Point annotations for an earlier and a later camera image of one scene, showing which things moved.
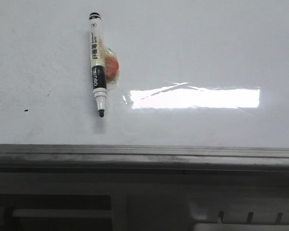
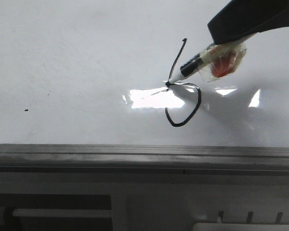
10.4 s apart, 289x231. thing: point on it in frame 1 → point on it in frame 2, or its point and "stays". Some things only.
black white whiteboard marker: [98, 61] → [200, 60]
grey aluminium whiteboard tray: [10, 158] stays
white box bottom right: [224, 226] stays
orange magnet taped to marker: [111, 66] → [219, 60]
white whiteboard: [205, 73] stays
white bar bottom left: [62, 213] stays
